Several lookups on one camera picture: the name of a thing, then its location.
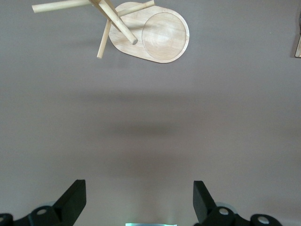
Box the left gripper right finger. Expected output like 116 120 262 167
193 180 283 226

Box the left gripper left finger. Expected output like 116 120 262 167
0 179 87 226

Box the wooden mug rack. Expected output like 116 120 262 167
32 0 190 65

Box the bamboo cutting board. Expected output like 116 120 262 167
295 32 301 58

